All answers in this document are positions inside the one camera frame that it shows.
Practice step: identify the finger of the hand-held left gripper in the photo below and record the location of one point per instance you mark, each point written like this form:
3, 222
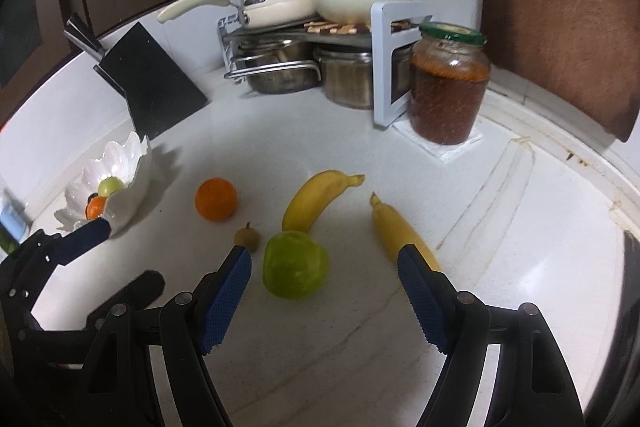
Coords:
85, 236
145, 288

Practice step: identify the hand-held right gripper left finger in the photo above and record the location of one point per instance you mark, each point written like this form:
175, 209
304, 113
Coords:
225, 302

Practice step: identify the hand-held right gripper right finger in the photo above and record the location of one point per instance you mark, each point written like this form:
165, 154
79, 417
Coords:
422, 302

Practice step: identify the orange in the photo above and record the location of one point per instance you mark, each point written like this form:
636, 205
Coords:
96, 207
216, 199

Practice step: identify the green apple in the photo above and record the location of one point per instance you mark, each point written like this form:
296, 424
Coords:
110, 186
296, 264

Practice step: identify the white petal-shaped bowl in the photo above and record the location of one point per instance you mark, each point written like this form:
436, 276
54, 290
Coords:
125, 187

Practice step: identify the small brown longan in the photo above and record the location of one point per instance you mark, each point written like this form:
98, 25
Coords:
247, 238

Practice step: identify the yellow banana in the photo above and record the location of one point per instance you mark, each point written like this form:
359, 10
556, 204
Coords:
395, 227
320, 199

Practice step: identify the white pump bottle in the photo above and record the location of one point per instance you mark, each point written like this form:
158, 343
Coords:
12, 219

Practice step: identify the white square coaster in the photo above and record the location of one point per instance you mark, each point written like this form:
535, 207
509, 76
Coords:
450, 151

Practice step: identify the black knife block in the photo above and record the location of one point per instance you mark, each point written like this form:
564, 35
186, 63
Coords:
155, 82

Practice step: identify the glass jar of red sauce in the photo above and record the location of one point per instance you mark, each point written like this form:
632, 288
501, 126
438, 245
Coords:
447, 92

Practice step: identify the steel stock pot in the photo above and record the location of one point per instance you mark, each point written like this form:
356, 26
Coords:
345, 79

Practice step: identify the white sided pot rack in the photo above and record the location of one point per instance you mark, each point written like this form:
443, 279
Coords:
382, 67

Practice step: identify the wooden bead trivet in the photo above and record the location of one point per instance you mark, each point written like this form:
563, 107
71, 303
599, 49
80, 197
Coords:
330, 27

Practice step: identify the large brown cutting board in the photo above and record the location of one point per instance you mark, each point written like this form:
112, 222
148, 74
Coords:
565, 17

